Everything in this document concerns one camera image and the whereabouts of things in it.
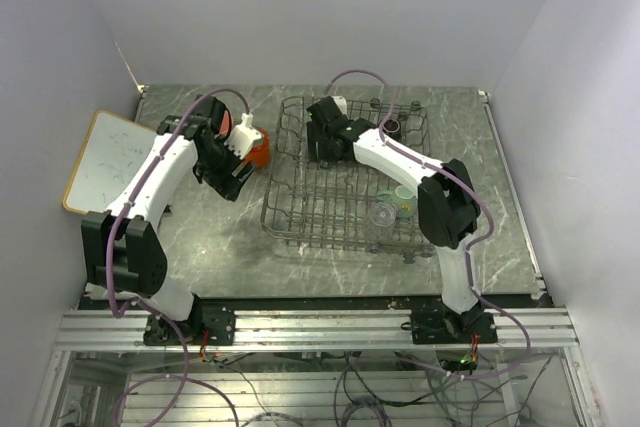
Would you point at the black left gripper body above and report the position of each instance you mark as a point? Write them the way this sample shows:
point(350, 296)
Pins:
point(217, 168)

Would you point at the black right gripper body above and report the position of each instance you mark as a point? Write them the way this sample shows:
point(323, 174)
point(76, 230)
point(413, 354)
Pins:
point(319, 148)

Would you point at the orange mug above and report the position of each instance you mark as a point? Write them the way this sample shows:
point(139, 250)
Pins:
point(260, 153)

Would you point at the pink plastic cup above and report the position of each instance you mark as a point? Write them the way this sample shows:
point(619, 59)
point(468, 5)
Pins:
point(226, 124)

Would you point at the black glossy mug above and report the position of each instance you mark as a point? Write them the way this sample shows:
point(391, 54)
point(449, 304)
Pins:
point(392, 128)

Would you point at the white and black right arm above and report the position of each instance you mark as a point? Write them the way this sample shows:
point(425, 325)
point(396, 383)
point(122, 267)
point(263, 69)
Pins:
point(447, 205)

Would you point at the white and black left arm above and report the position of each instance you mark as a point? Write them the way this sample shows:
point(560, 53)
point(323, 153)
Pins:
point(122, 251)

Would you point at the clear glass cup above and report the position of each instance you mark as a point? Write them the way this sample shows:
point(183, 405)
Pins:
point(380, 221)

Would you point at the mint green ceramic mug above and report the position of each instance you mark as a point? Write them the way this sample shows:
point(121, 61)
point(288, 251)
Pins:
point(401, 199)

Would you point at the yellow framed whiteboard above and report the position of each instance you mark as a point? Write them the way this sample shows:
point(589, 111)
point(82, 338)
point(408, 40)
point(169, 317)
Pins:
point(113, 151)

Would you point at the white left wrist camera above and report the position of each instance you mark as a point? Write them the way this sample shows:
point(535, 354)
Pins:
point(243, 137)

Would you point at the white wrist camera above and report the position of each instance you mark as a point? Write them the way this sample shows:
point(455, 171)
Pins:
point(341, 103)
point(243, 137)

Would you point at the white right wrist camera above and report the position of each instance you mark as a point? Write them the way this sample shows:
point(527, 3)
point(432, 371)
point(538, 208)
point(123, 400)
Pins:
point(341, 103)

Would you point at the grey wire dish rack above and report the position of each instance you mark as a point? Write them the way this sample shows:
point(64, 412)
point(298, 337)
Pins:
point(325, 204)

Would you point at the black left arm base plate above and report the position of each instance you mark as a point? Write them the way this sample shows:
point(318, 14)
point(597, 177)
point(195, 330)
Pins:
point(209, 323)

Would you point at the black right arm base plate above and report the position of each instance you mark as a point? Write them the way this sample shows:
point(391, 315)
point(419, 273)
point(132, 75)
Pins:
point(441, 325)

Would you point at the aluminium mounting rail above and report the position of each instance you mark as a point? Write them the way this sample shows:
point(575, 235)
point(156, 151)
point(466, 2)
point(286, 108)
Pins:
point(273, 331)

